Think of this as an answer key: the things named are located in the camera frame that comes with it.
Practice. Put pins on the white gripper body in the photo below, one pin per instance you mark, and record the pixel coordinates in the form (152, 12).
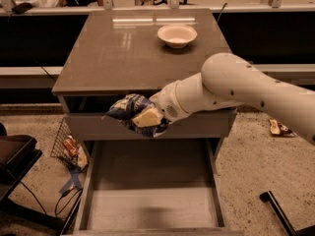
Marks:
(167, 101)

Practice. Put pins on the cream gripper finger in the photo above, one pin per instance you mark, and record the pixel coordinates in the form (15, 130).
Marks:
(147, 118)

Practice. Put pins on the blue chip bag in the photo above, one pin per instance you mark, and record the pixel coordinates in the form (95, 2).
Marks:
(128, 107)

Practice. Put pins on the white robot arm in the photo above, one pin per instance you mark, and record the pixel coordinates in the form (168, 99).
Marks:
(227, 80)

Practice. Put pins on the closed grey drawer front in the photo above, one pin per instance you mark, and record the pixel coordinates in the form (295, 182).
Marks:
(97, 127)

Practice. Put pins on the open grey bottom drawer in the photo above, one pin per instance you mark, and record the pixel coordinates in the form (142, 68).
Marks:
(150, 187)

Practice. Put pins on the white paper bowl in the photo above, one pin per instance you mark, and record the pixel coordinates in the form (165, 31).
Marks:
(176, 36)

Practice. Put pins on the grey cabinet with glossy top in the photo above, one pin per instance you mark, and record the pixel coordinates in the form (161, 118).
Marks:
(118, 52)

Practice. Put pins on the red soda can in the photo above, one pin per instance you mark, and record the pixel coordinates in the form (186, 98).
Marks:
(70, 146)

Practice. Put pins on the blue tape cross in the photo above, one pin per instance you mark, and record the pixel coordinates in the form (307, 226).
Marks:
(73, 182)

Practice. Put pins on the snack wrapper on floor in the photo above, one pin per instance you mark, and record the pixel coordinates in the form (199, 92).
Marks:
(280, 130)

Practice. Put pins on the black metal leg right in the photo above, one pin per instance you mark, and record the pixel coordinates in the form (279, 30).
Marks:
(268, 197)

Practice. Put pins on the black chair base left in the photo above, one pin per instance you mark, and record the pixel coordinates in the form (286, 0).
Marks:
(17, 157)

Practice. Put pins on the wire mesh basket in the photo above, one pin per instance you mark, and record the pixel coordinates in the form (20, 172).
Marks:
(77, 162)

